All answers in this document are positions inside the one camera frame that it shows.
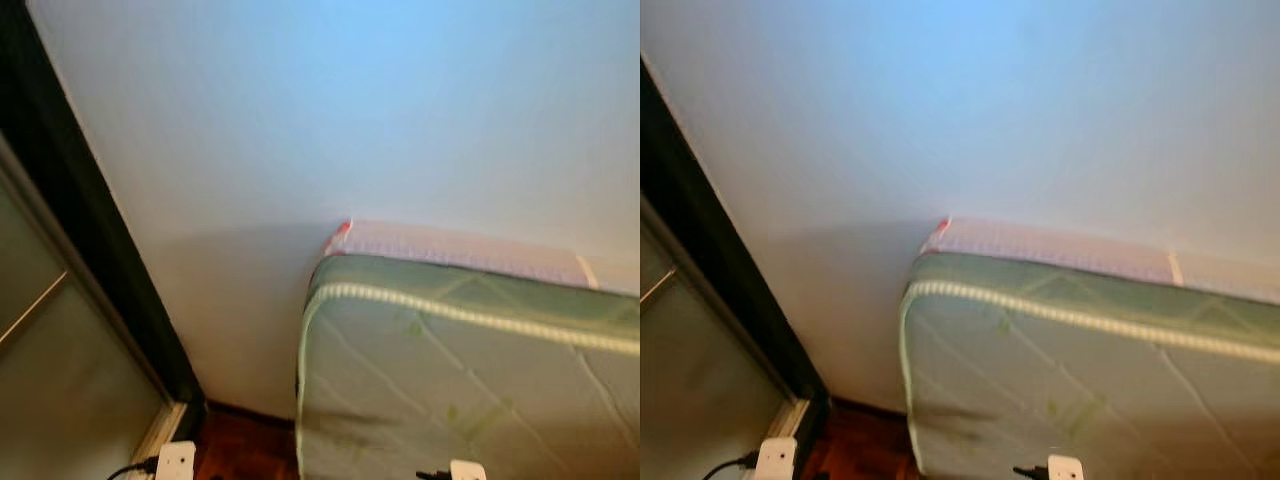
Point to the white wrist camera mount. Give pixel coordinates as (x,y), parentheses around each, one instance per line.
(468,471)
(176,463)
(1066,469)
(777,460)

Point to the white mattress red trim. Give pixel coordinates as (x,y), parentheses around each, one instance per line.
(1050,245)
(460,250)

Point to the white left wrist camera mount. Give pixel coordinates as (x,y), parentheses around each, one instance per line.
(777,460)
(176,463)

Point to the dark door frame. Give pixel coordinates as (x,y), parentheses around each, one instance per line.
(60,170)
(715,250)

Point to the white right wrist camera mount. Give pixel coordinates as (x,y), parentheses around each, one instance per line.
(468,471)
(1066,469)

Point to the frosted glass sliding door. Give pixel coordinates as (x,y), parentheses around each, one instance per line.
(700,420)
(60,400)

